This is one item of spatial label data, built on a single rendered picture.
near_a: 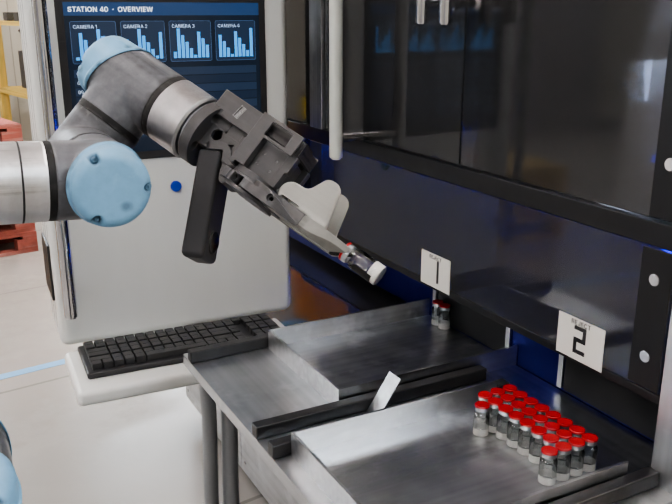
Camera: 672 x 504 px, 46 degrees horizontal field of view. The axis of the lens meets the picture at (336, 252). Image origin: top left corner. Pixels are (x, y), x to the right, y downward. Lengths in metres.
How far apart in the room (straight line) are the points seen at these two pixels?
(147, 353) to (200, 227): 0.76
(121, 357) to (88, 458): 1.37
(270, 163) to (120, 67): 0.20
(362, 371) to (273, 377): 0.15
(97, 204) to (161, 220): 0.92
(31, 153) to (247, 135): 0.21
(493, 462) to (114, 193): 0.62
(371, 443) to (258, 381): 0.26
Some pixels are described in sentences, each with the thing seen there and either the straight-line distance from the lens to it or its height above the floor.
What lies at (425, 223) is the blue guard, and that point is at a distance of 1.39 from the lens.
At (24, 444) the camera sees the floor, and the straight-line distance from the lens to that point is 3.05.
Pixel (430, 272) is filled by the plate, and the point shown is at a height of 1.01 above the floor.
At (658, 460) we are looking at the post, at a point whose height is 0.91.
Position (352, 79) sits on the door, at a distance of 1.58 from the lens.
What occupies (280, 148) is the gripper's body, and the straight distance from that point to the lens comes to 0.80.
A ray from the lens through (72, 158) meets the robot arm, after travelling 0.76.
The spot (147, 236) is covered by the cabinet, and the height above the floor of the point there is 1.01.
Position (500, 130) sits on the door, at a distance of 1.22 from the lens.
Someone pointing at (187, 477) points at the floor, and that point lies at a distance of 2.72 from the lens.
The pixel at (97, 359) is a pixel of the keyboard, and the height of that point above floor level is 0.83.
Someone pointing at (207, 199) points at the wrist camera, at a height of 1.26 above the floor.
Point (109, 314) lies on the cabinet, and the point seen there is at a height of 0.86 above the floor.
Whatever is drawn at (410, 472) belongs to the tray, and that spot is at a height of 0.88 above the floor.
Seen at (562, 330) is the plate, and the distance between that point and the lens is 1.16.
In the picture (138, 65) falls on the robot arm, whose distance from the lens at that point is 0.89.
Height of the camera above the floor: 1.45
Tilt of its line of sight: 17 degrees down
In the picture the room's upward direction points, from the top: straight up
